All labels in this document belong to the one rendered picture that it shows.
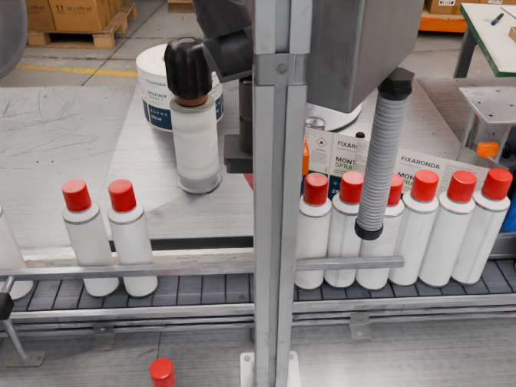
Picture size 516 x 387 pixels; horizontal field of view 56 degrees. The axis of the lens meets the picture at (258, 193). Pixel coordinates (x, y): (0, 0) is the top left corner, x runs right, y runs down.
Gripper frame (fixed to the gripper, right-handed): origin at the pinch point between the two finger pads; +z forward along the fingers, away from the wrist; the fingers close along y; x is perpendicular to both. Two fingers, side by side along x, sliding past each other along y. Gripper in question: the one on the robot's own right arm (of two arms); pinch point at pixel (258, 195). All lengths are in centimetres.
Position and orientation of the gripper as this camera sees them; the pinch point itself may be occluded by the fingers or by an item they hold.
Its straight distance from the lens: 76.3
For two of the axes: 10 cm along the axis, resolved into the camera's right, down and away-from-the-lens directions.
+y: -10.0, 0.1, -0.4
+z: -0.1, 7.9, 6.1
